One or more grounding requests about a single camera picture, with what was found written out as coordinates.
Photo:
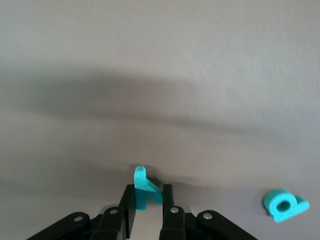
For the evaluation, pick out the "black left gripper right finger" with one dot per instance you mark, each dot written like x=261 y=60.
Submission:
x=170 y=220

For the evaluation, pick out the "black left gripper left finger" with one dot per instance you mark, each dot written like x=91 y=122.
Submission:
x=127 y=215

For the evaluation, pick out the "teal foam letter y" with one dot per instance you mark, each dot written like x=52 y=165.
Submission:
x=140 y=180

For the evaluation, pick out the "teal foam letter p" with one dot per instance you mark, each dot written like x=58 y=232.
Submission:
x=270 y=202

